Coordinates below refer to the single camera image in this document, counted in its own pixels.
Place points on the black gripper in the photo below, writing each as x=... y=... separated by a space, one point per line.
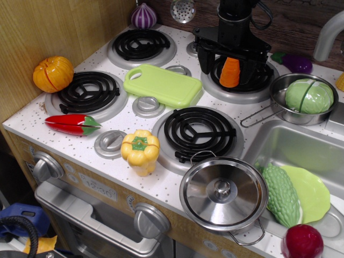
x=232 y=38

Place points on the orange toy carrot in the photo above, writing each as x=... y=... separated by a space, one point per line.
x=230 y=74

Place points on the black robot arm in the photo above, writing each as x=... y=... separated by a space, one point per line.
x=237 y=8

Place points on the green plastic cutting board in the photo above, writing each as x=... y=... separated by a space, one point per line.
x=168 y=87

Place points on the back right black burner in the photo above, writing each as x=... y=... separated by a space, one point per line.
x=255 y=91

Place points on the black burner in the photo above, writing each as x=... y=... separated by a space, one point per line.
x=97 y=94
x=255 y=91
x=193 y=134
x=141 y=46

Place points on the silver stovetop knob far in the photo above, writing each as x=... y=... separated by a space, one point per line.
x=191 y=49

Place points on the silver stovetop knob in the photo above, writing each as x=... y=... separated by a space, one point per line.
x=108 y=144
x=147 y=107
x=180 y=70
x=191 y=49

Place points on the silver stovetop knob back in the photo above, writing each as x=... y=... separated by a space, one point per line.
x=180 y=70

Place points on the purple toy eggplant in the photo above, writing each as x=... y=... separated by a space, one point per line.
x=295 y=63

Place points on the silver slotted ladle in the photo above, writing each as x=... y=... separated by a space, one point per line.
x=183 y=11

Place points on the small steel saucepan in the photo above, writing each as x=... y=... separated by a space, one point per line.
x=278 y=105

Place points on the green toy cabbage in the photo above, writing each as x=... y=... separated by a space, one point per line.
x=309 y=96

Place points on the front right black burner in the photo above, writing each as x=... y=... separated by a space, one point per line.
x=193 y=134

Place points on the silver stovetop knob middle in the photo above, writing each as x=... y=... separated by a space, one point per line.
x=147 y=107

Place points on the silver toy faucet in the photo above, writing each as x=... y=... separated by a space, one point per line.
x=327 y=36

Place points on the purple toy onion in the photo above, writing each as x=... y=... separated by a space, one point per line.
x=143 y=17

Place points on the back left black burner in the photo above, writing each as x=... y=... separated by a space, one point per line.
x=141 y=46

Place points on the yellow toy corn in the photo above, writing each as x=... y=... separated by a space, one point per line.
x=340 y=82

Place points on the yellow toy bell pepper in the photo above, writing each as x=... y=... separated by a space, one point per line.
x=141 y=150

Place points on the silver toy sink basin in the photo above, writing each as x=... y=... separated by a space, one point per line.
x=284 y=144

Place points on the steel pot with lid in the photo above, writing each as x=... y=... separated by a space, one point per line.
x=225 y=196

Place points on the front left black burner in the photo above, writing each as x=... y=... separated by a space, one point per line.
x=97 y=94

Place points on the silver stovetop knob front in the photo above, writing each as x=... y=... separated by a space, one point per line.
x=108 y=144

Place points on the green toy bitter gourd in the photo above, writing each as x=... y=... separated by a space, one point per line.
x=283 y=201

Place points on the light green toy leaf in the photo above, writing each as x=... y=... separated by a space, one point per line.
x=314 y=196

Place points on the red toy chili pepper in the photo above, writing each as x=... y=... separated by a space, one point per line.
x=75 y=124

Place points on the orange toy pumpkin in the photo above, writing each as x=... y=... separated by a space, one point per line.
x=53 y=74

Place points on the oven clock display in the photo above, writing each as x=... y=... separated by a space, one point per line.
x=98 y=187

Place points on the right silver oven knob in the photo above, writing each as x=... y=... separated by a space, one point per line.
x=150 y=222

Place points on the silver oven knob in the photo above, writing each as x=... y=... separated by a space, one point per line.
x=150 y=222
x=46 y=167

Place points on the red toy apple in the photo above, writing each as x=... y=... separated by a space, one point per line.
x=302 y=241

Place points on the left silver oven knob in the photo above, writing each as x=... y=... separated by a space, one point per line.
x=46 y=167

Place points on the blue object on floor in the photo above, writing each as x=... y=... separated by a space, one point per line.
x=35 y=214

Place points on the silver oven door handle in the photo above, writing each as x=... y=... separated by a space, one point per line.
x=94 y=229

